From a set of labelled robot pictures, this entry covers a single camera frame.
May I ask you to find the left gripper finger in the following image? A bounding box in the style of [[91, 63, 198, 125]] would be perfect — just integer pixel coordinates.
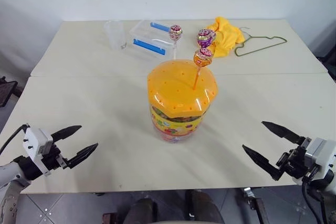
[[65, 143, 99, 169], [50, 125, 83, 142]]

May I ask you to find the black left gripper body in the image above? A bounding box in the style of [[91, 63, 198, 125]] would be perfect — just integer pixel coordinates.
[[41, 143, 68, 174]]

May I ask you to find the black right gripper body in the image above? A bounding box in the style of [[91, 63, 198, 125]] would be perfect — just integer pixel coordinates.
[[275, 137, 312, 180]]

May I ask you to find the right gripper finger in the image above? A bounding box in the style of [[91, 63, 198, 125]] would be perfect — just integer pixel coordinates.
[[261, 121, 306, 145], [241, 144, 283, 182]]

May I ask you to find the lollipop jar with orange lid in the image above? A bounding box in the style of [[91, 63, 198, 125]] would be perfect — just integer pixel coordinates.
[[146, 59, 218, 144]]

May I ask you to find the orange wrapped lollipop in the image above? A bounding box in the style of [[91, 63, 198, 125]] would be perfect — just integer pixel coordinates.
[[192, 47, 214, 90]]

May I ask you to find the purple wrapped lollipop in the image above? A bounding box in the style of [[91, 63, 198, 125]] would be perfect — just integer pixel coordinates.
[[196, 28, 217, 50]]

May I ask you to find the pink wrapped lollipop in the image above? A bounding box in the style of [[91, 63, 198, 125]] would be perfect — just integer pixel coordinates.
[[169, 24, 183, 60]]

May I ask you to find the black floor equipment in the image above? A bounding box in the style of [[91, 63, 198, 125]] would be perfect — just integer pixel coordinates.
[[0, 76, 22, 108]]

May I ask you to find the clear plastic cup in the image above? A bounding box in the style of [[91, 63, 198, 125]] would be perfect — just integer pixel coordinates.
[[103, 20, 129, 51]]

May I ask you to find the yellow cloth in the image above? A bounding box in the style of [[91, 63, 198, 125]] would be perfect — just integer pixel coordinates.
[[204, 16, 247, 59]]

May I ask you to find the clear box with blue clips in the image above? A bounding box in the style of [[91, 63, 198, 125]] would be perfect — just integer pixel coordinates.
[[129, 20, 176, 59]]

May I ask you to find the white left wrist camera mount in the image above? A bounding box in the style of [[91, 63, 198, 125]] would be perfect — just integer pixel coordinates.
[[22, 126, 54, 177]]

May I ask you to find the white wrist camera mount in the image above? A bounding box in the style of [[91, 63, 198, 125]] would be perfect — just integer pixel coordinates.
[[22, 126, 54, 177], [292, 136, 336, 186]]

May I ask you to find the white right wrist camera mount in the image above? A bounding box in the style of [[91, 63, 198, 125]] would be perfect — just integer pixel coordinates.
[[292, 136, 336, 186]]

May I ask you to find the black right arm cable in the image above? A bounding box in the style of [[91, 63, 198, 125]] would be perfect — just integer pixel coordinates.
[[300, 178, 325, 224]]

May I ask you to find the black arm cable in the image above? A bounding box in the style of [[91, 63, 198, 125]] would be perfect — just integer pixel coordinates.
[[300, 178, 325, 224], [0, 123, 29, 156]]

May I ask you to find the dark metal table bracket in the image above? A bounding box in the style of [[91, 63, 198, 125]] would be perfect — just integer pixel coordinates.
[[243, 187, 271, 224]]

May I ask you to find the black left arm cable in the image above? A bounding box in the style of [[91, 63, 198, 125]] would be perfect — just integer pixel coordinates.
[[0, 123, 29, 156]]

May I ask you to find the green wire hanger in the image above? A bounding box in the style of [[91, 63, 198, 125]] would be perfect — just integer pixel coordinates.
[[234, 26, 287, 57]]

